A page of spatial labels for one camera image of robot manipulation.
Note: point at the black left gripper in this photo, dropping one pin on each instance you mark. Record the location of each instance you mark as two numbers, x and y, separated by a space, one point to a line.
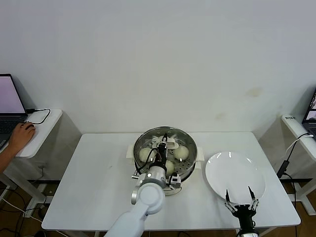
161 150

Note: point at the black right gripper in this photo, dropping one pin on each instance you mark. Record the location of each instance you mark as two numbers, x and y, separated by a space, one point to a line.
245 212

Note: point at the round glass pot lid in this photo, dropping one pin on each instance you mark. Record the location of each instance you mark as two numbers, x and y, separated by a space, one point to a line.
173 145

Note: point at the white steamed baozi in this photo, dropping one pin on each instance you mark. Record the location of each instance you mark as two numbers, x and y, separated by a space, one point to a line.
170 168
182 153
145 154

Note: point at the black computer mouse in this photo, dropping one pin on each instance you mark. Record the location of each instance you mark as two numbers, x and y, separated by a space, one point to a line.
31 126

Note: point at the bare person forearm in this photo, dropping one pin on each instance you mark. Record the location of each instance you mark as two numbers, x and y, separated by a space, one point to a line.
5 160

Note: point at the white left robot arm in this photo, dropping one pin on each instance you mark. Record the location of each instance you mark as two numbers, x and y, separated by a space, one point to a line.
148 197

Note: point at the stainless steel steamer insert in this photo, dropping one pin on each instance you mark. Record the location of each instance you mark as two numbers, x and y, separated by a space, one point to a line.
186 172

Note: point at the bare person hand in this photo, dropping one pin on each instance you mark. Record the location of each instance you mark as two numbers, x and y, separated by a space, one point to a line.
22 138

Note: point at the round white plate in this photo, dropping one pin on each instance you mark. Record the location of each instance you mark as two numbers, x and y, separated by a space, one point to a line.
234 172

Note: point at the cream electric cooker base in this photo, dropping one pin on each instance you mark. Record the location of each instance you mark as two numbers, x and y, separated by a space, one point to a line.
174 193

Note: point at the dark laptop with video windows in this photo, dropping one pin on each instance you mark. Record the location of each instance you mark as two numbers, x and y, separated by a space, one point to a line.
312 116

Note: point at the dark laptop with pale screen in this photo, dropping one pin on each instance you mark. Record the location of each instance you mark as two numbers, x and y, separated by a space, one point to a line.
10 98

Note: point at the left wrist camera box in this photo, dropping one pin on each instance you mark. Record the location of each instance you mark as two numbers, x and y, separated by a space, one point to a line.
175 181

